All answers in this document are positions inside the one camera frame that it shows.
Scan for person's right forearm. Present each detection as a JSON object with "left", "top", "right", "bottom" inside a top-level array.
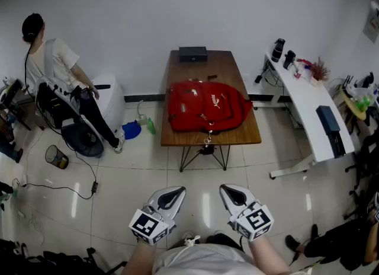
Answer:
[{"left": 247, "top": 235, "right": 293, "bottom": 275}]

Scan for wooden table with metal legs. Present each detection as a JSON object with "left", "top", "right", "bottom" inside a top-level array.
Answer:
[{"left": 160, "top": 50, "right": 262, "bottom": 172}]

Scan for black case with lock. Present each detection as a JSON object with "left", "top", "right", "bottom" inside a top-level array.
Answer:
[{"left": 178, "top": 46, "right": 208, "bottom": 64}]

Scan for person's left forearm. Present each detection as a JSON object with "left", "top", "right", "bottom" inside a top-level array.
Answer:
[{"left": 120, "top": 237, "right": 158, "bottom": 275}]

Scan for black charger with cables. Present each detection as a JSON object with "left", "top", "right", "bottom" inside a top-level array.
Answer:
[{"left": 254, "top": 59, "right": 285, "bottom": 88}]

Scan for black plush charm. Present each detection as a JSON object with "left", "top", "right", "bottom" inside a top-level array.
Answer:
[{"left": 197, "top": 145, "right": 217, "bottom": 156}]

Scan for blue dustpan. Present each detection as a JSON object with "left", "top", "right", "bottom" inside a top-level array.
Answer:
[{"left": 121, "top": 120, "right": 143, "bottom": 140}]

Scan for black flat box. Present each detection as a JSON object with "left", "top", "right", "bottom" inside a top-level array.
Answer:
[{"left": 325, "top": 130, "right": 348, "bottom": 159}]

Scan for white drawstring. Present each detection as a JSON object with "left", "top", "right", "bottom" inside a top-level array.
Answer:
[{"left": 170, "top": 234, "right": 202, "bottom": 268}]

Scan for black flask bottle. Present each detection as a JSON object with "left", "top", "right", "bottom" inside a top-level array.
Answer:
[{"left": 271, "top": 38, "right": 286, "bottom": 63}]

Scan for pile of black chair bases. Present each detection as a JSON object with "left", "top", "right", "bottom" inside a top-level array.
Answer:
[{"left": 0, "top": 238, "right": 129, "bottom": 275}]

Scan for white rounded appliance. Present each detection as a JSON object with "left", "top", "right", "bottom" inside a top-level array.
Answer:
[{"left": 89, "top": 73, "right": 126, "bottom": 133}]

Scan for black office chairs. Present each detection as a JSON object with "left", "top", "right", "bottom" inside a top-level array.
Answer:
[{"left": 343, "top": 130, "right": 379, "bottom": 220}]

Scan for pink and red small items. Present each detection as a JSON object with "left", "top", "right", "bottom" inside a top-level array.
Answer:
[{"left": 293, "top": 57, "right": 315, "bottom": 80}]

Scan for black camera gimbal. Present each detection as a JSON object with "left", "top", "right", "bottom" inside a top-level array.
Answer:
[{"left": 282, "top": 50, "right": 297, "bottom": 71}]

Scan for person's white shirt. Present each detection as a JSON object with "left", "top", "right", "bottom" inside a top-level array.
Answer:
[{"left": 152, "top": 243, "right": 311, "bottom": 275}]

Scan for round wooden side table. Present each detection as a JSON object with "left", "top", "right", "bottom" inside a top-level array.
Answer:
[{"left": 338, "top": 85, "right": 368, "bottom": 121}]

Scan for person's black trousers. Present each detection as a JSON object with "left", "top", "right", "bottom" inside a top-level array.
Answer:
[{"left": 205, "top": 233, "right": 244, "bottom": 251}]

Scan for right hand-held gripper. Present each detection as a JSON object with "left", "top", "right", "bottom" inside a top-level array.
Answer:
[{"left": 219, "top": 184, "right": 275, "bottom": 242}]

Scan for black power adapter cable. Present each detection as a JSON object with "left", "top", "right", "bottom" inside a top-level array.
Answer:
[{"left": 20, "top": 148, "right": 99, "bottom": 201}]

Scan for dried flower bouquet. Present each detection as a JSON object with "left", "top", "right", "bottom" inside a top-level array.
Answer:
[{"left": 309, "top": 56, "right": 331, "bottom": 87}]

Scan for wall poster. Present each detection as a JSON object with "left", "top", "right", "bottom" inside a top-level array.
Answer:
[{"left": 362, "top": 0, "right": 379, "bottom": 44}]

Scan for white curved desk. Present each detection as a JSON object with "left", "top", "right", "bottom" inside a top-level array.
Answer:
[{"left": 264, "top": 52, "right": 356, "bottom": 180}]

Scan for red backpack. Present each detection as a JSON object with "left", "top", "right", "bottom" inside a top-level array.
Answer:
[{"left": 167, "top": 80, "right": 254, "bottom": 135}]

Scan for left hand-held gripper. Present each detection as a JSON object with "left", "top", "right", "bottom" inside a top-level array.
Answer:
[{"left": 129, "top": 186, "right": 187, "bottom": 245}]

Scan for black mesh wastebasket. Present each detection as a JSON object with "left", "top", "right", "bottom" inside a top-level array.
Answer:
[{"left": 44, "top": 145, "right": 70, "bottom": 171}]

